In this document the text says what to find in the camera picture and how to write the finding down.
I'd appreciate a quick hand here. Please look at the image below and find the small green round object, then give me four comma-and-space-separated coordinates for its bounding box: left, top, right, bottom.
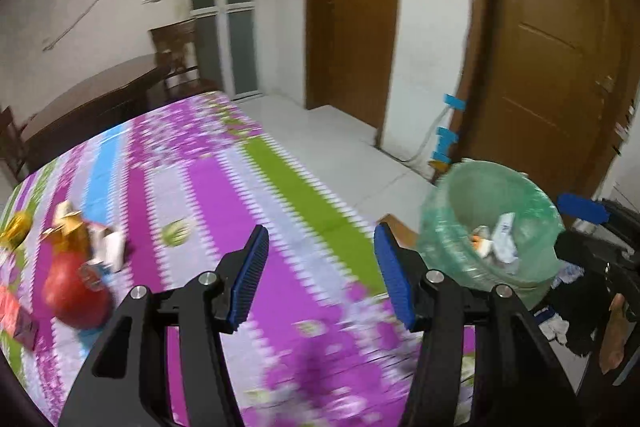
162, 219, 194, 249

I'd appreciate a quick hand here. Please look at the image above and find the dark wooden dining table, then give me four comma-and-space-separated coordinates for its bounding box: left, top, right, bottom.
20, 54, 172, 174

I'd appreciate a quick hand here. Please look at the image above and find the wooden chair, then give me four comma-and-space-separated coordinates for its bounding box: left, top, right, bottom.
0, 106, 29, 184
148, 19, 221, 101

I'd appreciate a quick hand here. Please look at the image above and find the white tube box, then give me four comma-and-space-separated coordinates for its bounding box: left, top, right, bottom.
489, 212, 522, 265

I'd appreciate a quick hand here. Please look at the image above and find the red snack packet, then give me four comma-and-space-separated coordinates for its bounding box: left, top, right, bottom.
0, 286, 40, 351

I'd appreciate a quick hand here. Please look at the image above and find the dark cloth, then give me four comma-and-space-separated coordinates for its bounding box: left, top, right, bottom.
562, 277, 615, 359

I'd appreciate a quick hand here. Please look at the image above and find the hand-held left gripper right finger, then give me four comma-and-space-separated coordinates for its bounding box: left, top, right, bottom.
374, 223, 583, 427

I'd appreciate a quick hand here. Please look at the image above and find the white blue cloth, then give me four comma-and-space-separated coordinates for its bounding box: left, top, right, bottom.
534, 267, 582, 346

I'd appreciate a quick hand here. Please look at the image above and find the small white carton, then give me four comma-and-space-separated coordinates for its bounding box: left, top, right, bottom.
90, 227, 127, 274

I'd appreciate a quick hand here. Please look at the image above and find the red apple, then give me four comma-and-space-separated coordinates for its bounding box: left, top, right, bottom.
41, 252, 114, 329

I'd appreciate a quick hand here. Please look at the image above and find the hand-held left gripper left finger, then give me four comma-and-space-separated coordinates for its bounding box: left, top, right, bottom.
57, 224, 271, 427

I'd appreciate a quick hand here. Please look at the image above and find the person's right hand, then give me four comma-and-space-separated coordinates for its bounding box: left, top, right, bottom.
600, 293, 629, 373

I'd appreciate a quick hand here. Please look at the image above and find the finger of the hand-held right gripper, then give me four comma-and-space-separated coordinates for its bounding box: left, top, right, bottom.
556, 193, 638, 233
554, 231, 628, 290

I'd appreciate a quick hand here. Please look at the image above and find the striped floral tablecloth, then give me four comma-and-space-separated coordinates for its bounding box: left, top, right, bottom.
0, 91, 477, 427

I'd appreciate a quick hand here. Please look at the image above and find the panelled wooden door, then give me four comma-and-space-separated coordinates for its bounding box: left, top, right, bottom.
461, 0, 640, 210

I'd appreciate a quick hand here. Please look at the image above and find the orange white wrapper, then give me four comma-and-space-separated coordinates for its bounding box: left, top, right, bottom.
470, 227, 494, 259

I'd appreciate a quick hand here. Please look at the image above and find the frosted glass door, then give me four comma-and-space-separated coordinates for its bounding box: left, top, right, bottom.
188, 0, 264, 101

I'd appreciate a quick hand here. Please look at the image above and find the golden snack packet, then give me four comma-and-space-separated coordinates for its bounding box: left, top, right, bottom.
42, 202, 94, 254

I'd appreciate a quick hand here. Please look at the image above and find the plain wooden door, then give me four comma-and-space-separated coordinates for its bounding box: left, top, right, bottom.
305, 0, 402, 131

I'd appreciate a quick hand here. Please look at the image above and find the gold foil wrapper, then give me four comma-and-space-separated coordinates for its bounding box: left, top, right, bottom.
0, 213, 34, 249

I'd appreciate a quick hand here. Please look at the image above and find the white floor cable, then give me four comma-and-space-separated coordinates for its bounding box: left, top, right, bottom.
400, 104, 454, 168

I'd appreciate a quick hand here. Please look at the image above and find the green lined waste bin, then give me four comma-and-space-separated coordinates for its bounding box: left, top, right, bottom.
419, 159, 567, 309

